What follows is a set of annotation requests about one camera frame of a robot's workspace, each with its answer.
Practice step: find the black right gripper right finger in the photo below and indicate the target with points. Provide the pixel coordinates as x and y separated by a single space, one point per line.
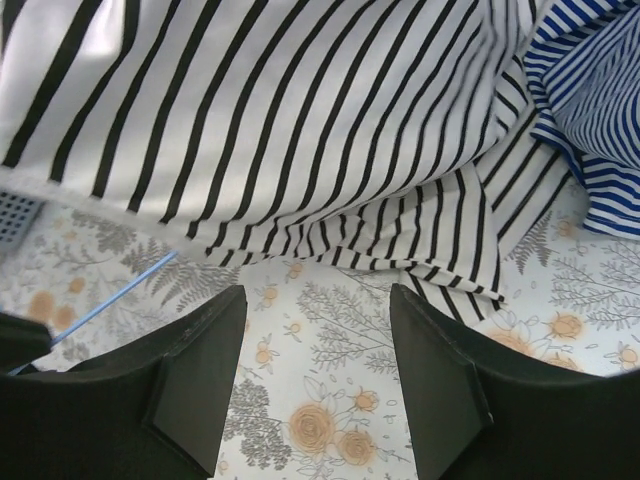
477 409

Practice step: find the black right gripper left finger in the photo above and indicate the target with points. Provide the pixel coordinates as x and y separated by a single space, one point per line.
154 408

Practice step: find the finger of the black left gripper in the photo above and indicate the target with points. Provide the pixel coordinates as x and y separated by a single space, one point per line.
22 341

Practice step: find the white black thin striped tank top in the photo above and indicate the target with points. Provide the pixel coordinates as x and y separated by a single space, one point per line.
369 135

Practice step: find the blue white striped tank top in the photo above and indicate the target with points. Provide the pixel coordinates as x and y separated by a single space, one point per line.
582 70

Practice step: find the white plastic basket left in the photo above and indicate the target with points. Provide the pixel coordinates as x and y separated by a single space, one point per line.
17 215

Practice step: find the floral patterned table mat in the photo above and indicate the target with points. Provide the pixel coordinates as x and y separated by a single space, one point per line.
317 393

